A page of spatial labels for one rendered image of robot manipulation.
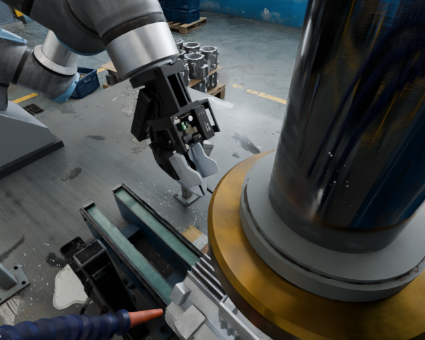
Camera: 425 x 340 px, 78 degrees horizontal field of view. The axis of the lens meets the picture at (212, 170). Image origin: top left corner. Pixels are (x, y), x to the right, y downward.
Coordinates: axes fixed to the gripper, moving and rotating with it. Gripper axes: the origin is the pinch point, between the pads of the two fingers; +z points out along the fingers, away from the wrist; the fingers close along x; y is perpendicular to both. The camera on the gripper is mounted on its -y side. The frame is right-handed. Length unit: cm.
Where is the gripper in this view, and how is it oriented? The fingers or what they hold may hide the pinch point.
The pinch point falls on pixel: (197, 188)
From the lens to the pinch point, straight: 45.8
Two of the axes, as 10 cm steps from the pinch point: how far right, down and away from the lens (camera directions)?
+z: 3.6, 8.7, 3.3
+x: 6.9, -4.9, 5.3
